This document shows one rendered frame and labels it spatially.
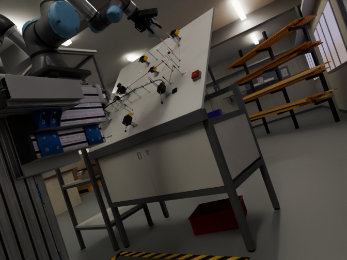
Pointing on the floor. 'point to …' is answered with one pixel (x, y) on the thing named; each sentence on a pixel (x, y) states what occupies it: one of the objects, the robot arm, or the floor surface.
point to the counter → (73, 193)
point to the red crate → (215, 216)
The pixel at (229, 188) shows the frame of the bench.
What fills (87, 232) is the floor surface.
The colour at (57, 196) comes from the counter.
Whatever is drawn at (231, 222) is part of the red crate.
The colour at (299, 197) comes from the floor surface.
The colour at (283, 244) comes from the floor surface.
